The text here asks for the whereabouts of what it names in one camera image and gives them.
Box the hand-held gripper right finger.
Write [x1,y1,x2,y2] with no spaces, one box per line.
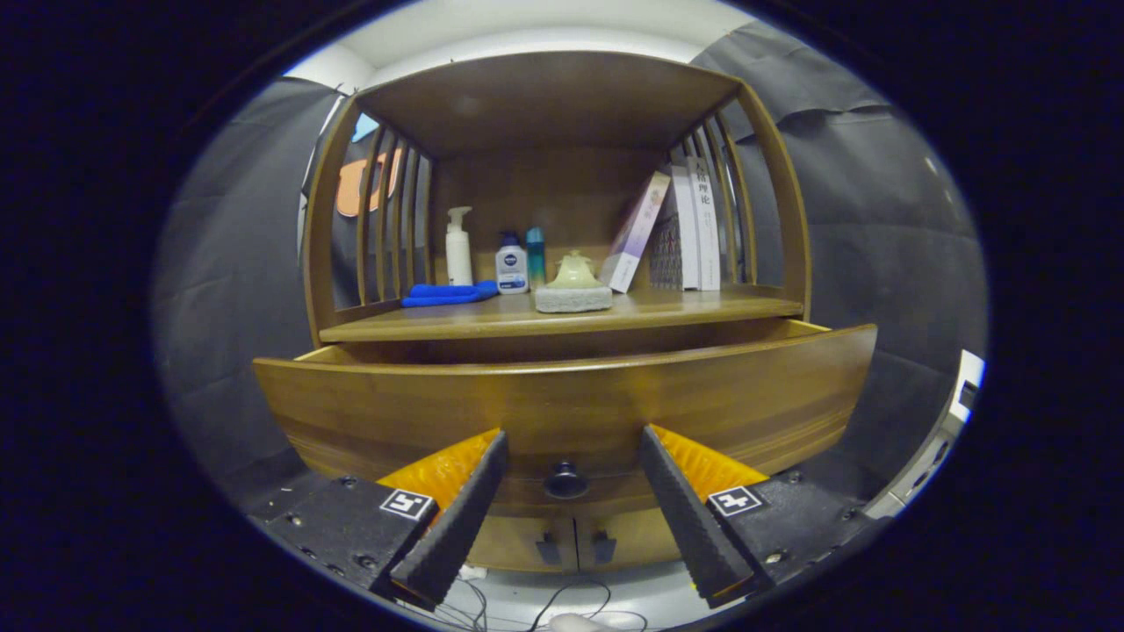
[638,425,892,608]

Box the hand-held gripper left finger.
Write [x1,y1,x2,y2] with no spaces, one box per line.
[263,428,510,611]

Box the brown wooden drawer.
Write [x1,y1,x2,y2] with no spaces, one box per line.
[253,318,879,519]

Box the wooden cabinet door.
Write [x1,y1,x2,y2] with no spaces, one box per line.
[465,516,578,573]
[575,509,695,571]

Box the wooden countertop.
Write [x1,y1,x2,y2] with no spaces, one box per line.
[318,283,805,344]

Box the brown wooden cabinet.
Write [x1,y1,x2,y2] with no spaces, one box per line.
[301,50,813,573]

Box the blue folded cloth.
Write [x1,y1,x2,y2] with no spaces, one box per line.
[401,280,500,308]

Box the white bottle with blue cap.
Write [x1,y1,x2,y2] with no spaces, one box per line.
[494,231,530,295]

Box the white pump bottle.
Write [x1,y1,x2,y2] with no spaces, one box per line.
[444,206,474,287]

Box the slim teal bottle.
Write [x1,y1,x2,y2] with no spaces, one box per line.
[525,226,547,291]

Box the patterned cover book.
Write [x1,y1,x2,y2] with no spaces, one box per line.
[650,167,701,291]

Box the purple white book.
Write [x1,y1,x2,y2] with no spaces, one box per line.
[600,171,672,294]

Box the white appliance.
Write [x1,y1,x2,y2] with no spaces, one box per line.
[865,349,986,519]

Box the black floor cable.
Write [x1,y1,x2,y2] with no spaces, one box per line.
[435,575,648,632]

